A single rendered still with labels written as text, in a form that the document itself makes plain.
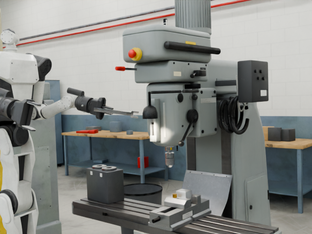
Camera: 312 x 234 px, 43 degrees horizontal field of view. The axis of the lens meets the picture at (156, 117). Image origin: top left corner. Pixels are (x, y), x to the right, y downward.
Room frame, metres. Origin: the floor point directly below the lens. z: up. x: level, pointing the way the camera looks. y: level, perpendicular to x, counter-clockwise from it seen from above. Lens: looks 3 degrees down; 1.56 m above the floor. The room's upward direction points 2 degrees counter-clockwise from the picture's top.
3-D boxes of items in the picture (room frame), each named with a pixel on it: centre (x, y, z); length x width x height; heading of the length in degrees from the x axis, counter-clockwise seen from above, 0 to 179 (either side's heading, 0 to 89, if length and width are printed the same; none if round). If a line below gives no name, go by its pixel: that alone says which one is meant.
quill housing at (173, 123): (2.04, -0.07, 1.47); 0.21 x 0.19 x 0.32; 50
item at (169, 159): (2.04, -0.06, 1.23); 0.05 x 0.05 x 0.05
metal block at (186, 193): (1.98, -0.13, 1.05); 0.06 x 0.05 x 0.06; 50
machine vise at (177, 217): (1.96, -0.11, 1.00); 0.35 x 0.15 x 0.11; 140
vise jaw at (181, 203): (1.94, -0.09, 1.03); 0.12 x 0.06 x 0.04; 50
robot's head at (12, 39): (2.09, 0.75, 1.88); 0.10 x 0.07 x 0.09; 3
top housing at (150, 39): (2.05, -0.07, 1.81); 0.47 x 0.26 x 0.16; 140
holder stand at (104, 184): (2.40, 0.32, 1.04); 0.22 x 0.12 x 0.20; 43
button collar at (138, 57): (1.86, 0.08, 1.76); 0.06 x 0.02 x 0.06; 50
